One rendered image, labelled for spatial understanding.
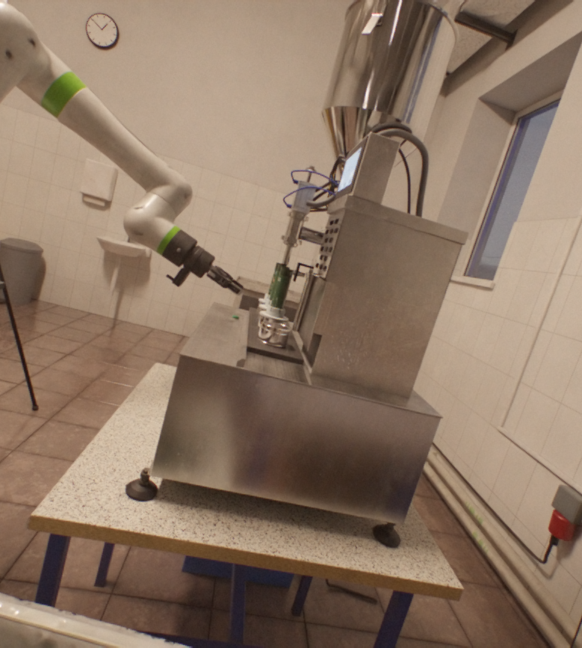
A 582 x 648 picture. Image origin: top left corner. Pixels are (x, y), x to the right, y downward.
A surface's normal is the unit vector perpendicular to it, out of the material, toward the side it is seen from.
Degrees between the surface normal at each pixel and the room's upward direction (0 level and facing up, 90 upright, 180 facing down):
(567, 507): 90
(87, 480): 0
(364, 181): 90
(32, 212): 90
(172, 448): 90
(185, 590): 0
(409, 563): 0
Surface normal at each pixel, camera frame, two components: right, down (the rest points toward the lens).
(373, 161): 0.11, 0.18
